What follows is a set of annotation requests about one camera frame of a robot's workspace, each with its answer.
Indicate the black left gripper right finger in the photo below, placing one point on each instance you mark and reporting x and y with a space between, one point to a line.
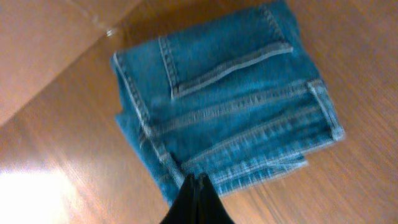
210 210

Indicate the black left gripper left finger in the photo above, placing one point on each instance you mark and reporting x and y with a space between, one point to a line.
184 208

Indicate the dark blue jeans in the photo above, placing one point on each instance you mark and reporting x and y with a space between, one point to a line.
237 98

